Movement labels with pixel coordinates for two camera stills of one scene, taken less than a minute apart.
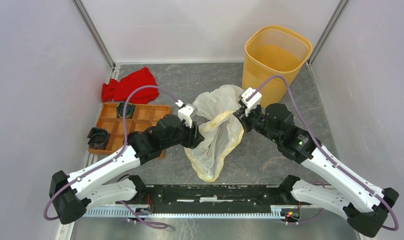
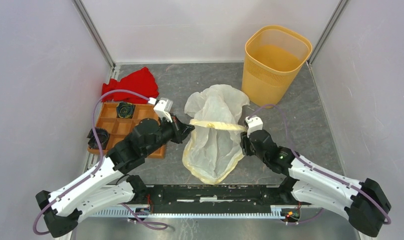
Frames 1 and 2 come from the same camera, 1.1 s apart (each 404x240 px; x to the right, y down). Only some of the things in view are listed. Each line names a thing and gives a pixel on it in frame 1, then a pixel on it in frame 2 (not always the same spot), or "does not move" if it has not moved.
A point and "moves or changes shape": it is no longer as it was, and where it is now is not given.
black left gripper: x=194 y=137 → x=179 y=128
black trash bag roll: x=98 y=138 does not move
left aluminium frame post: x=94 y=33 does not move
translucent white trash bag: x=222 y=134 moves or changes shape
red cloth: x=115 y=90 does not move
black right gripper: x=240 y=114 → x=244 y=143
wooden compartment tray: x=146 y=116 does not move
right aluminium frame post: x=336 y=14 does not move
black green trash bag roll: x=130 y=110 does not move
